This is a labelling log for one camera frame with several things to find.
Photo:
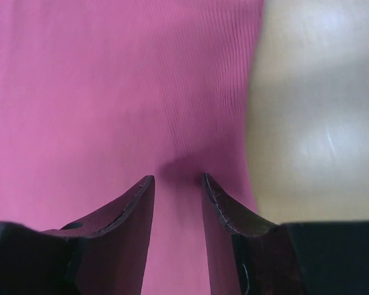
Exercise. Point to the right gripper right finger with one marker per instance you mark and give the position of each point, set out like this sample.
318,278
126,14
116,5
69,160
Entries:
246,253

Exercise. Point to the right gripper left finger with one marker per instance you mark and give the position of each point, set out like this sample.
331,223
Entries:
110,245

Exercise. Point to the red tank top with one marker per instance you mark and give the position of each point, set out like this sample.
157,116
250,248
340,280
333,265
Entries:
94,95

